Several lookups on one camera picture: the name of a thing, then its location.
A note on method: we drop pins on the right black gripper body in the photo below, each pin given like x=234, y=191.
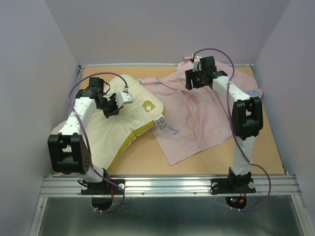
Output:
x=197, y=80

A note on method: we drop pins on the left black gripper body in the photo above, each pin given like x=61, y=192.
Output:
x=109, y=104

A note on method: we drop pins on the cream yellow pillow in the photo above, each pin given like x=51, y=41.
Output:
x=110, y=137

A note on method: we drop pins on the pink cartoon pillowcase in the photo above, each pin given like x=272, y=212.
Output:
x=196, y=119

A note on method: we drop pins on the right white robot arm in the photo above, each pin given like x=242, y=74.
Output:
x=245, y=118

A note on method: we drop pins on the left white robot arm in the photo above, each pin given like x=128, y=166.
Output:
x=69, y=149

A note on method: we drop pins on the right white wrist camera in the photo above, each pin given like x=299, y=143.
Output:
x=196, y=64

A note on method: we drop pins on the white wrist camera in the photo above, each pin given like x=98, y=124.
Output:
x=123, y=98
x=196, y=64

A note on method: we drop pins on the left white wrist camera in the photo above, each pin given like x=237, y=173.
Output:
x=123, y=98

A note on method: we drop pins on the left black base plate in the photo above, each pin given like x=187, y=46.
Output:
x=101, y=188

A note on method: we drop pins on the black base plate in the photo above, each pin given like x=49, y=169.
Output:
x=223, y=186
x=101, y=188

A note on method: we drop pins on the aluminium front rail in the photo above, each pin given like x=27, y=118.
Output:
x=162, y=186

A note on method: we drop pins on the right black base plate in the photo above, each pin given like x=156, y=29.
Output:
x=223, y=186

